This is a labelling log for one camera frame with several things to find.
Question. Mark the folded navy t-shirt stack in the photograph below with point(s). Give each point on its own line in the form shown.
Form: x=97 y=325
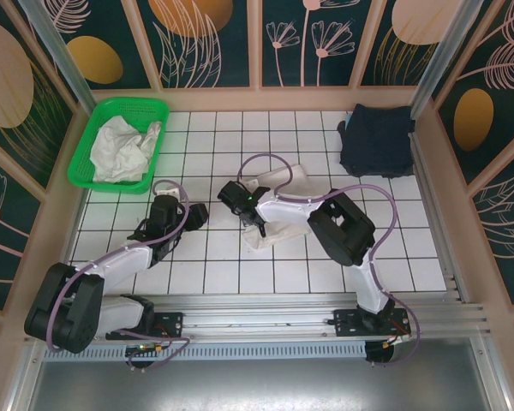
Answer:
x=377 y=141

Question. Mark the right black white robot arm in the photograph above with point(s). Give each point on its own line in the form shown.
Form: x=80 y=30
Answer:
x=342 y=227

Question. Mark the white t-shirt with robot print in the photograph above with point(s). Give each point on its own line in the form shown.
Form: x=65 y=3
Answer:
x=297 y=177

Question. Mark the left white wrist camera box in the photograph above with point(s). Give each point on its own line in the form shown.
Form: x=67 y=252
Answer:
x=167 y=194

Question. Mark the aluminium corner post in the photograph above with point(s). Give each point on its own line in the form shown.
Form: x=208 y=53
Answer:
x=443 y=55
x=64 y=64

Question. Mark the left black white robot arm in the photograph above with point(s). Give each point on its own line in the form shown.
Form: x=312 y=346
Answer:
x=64 y=308

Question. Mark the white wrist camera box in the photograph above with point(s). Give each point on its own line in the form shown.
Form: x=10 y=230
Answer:
x=252 y=183
x=167 y=194

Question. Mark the green plastic basket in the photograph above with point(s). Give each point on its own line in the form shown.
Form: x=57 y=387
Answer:
x=111 y=187

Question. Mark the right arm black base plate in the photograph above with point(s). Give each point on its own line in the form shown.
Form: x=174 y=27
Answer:
x=347 y=321

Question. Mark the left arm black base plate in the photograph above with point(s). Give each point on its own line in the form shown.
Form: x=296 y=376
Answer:
x=167 y=325

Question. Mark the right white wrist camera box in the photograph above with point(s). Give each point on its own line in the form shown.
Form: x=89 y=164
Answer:
x=252 y=183

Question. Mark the grey metal sheet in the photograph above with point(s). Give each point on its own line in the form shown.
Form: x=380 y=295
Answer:
x=257 y=385

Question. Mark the crumpled white t-shirt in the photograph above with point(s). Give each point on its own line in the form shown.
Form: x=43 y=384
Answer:
x=120 y=154

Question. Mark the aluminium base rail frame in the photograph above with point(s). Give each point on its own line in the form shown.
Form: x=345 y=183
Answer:
x=261 y=312

